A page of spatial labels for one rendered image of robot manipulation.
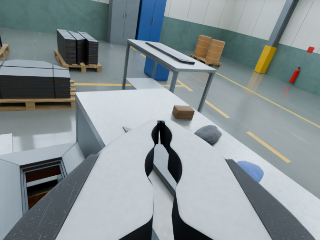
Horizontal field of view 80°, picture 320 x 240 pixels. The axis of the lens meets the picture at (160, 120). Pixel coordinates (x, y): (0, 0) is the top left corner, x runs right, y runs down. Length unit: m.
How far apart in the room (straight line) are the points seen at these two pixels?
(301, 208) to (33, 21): 8.40
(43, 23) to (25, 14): 0.52
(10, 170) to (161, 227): 0.65
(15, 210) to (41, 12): 7.89
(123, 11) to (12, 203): 7.70
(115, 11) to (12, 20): 3.34
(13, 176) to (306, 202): 1.07
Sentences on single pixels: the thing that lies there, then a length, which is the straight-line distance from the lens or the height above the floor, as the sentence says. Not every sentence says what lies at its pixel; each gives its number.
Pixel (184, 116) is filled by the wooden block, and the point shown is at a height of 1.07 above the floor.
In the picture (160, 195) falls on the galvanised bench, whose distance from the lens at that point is 0.61.
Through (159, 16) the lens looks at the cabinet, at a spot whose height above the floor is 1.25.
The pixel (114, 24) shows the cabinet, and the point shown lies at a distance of 8.11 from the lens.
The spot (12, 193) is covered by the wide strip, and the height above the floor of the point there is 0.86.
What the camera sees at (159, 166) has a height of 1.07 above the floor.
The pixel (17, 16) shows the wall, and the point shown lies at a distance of 8.51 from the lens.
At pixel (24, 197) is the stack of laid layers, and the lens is 0.89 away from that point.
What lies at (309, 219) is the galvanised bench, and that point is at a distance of 0.82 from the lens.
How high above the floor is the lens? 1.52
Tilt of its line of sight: 29 degrees down
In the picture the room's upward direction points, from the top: 13 degrees clockwise
